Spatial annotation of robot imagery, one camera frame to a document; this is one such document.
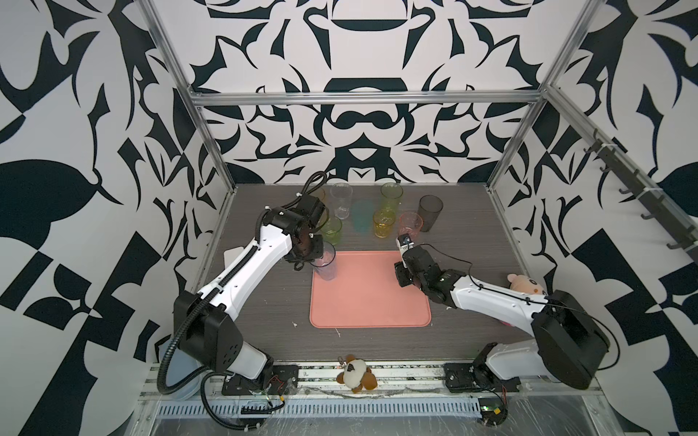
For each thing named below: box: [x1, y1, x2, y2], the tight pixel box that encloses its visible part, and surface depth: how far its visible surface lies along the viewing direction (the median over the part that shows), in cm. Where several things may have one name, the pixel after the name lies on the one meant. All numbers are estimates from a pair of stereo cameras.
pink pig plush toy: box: [507, 273, 548, 296], surface depth 86 cm
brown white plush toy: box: [336, 354, 379, 395], surface depth 74 cm
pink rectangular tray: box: [309, 250, 432, 328], surface depth 87 cm
